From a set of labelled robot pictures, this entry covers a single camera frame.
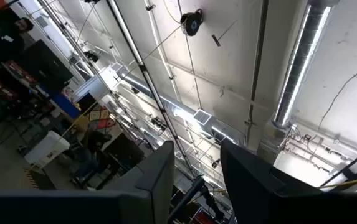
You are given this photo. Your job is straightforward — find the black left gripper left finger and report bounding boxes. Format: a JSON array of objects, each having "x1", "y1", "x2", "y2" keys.
[{"x1": 0, "y1": 140, "x2": 176, "y2": 224}]

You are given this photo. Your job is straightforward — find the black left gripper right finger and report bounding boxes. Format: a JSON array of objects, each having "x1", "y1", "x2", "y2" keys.
[{"x1": 220, "y1": 138, "x2": 357, "y2": 224}]

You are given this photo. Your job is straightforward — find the yellow black striped mat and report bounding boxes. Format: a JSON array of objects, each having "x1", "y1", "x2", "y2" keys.
[{"x1": 24, "y1": 167, "x2": 57, "y2": 190}]

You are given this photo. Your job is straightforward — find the seated person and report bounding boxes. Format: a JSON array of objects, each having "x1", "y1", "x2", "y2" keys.
[{"x1": 69, "y1": 129, "x2": 113, "y2": 187}]

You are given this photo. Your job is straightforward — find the white cooler box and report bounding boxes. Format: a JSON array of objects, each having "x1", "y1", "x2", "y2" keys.
[{"x1": 24, "y1": 130, "x2": 71, "y2": 169}]

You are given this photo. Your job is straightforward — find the black flat monitor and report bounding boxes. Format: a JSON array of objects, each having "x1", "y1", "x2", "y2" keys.
[
  {"x1": 22, "y1": 39, "x2": 74, "y2": 91},
  {"x1": 103, "y1": 133, "x2": 146, "y2": 175}
]

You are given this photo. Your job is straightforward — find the black tube pole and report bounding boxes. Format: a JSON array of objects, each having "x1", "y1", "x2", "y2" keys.
[{"x1": 167, "y1": 175, "x2": 206, "y2": 224}]

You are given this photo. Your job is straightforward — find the colourful patterned rug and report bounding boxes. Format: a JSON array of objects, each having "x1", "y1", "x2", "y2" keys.
[{"x1": 86, "y1": 104, "x2": 117, "y2": 130}]

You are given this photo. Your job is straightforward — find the blue table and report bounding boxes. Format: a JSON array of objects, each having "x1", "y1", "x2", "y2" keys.
[{"x1": 37, "y1": 85, "x2": 82, "y2": 119}]

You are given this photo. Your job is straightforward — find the white ceiling vent grille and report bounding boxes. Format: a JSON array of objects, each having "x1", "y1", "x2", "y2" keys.
[{"x1": 193, "y1": 108, "x2": 212, "y2": 126}]

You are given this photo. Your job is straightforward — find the black ceiling pipe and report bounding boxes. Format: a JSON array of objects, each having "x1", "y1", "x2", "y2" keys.
[{"x1": 245, "y1": 0, "x2": 269, "y2": 147}]

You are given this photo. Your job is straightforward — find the red storage box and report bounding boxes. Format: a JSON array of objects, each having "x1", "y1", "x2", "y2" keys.
[{"x1": 3, "y1": 60, "x2": 39, "y2": 85}]

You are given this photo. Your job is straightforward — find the black hanging reel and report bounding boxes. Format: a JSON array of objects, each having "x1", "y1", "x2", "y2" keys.
[{"x1": 83, "y1": 49, "x2": 100, "y2": 64}]

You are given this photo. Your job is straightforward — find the standing person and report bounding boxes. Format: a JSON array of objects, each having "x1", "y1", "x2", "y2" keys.
[{"x1": 0, "y1": 14, "x2": 35, "y2": 62}]

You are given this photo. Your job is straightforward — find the yellow cable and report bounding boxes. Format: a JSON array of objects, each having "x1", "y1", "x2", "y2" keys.
[{"x1": 320, "y1": 175, "x2": 357, "y2": 189}]

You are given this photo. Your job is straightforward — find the silver long air duct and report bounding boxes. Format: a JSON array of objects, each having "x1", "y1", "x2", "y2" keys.
[{"x1": 115, "y1": 67, "x2": 247, "y2": 147}]

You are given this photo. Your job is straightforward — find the silver spiral air duct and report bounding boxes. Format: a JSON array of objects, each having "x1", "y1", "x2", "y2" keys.
[{"x1": 271, "y1": 0, "x2": 338, "y2": 128}]

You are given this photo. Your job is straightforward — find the black ceiling rail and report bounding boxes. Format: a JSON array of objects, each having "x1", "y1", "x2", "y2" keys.
[{"x1": 106, "y1": 0, "x2": 196, "y2": 177}]

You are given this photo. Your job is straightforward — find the black ceiling cable reel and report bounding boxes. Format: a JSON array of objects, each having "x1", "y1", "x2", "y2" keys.
[{"x1": 179, "y1": 8, "x2": 204, "y2": 37}]

